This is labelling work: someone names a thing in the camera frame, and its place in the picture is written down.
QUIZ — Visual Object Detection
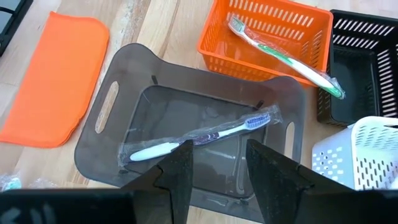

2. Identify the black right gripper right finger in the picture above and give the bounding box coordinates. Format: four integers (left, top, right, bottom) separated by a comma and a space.
246, 139, 398, 224

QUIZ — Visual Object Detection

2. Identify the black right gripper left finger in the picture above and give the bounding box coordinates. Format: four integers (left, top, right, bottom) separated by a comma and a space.
0, 139, 194, 224

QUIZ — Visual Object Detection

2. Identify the purple toothbrush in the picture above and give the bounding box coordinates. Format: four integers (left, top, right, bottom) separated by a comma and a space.
117, 105, 283, 168

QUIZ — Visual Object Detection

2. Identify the green toothbrush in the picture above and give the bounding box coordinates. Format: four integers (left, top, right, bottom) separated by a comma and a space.
228, 15, 346, 100
0, 172, 23, 193

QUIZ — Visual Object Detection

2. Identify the white plastic basket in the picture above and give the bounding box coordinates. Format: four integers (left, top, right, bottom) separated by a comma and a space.
311, 115, 398, 192

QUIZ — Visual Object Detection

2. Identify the black plastic basket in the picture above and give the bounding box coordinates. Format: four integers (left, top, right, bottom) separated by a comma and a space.
316, 8, 398, 128

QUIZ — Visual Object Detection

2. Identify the smoky grey translucent tray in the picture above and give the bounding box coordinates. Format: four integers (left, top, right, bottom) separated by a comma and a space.
73, 42, 307, 224

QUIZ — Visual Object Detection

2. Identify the orange plastic basket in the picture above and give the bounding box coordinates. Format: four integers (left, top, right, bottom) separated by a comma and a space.
197, 0, 335, 88

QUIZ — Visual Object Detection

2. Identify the orange flat lid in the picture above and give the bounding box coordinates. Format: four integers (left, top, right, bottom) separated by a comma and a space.
0, 11, 111, 149

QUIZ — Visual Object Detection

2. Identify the black aluminium table frame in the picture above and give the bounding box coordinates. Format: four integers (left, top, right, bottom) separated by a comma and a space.
0, 0, 34, 57

